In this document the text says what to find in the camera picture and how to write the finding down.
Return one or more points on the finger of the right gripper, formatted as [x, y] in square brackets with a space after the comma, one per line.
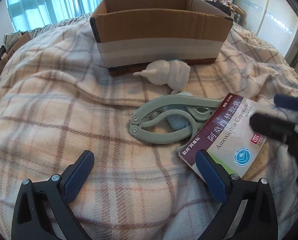
[273, 127]
[287, 102]

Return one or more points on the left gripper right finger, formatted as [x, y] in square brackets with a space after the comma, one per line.
[259, 219]

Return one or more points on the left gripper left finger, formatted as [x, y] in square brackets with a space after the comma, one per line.
[30, 220]

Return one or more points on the amoxicillin medicine box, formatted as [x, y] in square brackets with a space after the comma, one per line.
[228, 137]

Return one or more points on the white sliding wardrobe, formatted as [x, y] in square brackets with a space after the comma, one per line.
[273, 21]

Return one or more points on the blue white tissue pack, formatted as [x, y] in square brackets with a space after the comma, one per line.
[174, 73]

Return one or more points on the plaid blanket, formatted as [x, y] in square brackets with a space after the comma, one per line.
[57, 101]

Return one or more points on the open cardboard box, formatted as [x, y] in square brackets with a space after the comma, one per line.
[130, 34]

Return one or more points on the small cardboard box with items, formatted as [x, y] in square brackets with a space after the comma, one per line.
[11, 43]

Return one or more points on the grey checked bed sheet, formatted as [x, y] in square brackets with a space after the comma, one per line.
[38, 31]

